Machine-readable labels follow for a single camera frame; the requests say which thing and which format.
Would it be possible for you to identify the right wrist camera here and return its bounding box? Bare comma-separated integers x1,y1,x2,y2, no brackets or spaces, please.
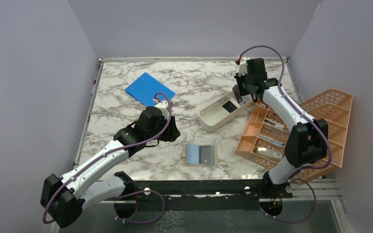
235,56,250,76

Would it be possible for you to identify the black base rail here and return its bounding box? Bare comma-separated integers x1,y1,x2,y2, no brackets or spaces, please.
107,180,293,213

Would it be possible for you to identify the black credit card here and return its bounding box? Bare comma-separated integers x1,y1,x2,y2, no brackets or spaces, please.
232,84,242,104
199,145,215,165

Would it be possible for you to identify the box in orange rack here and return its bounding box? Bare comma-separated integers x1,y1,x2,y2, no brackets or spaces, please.
254,146,284,161

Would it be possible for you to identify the orange plastic file rack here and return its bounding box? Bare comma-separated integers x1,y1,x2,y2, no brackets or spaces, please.
235,89,354,184

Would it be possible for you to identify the black card in tray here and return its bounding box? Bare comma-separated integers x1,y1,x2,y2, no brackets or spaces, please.
222,101,237,113

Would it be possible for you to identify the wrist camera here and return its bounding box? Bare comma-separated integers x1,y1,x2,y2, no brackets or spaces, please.
235,56,250,76
154,100,170,119

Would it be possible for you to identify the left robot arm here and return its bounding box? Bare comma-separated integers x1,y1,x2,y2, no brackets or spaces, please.
40,100,180,228

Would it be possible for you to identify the blue pen in rack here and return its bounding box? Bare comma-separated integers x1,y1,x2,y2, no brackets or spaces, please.
259,134,285,147

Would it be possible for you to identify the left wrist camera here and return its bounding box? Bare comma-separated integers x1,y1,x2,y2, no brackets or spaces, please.
154,100,170,119

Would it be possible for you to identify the blue plastic board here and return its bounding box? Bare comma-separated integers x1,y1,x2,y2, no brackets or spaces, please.
125,72,175,107

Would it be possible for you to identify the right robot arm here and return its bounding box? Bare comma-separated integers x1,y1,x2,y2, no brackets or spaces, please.
233,57,330,198

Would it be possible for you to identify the white oblong tray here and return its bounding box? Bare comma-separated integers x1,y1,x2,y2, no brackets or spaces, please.
199,91,255,132

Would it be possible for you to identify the beige card holder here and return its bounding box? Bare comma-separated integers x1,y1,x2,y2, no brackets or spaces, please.
181,144,218,166

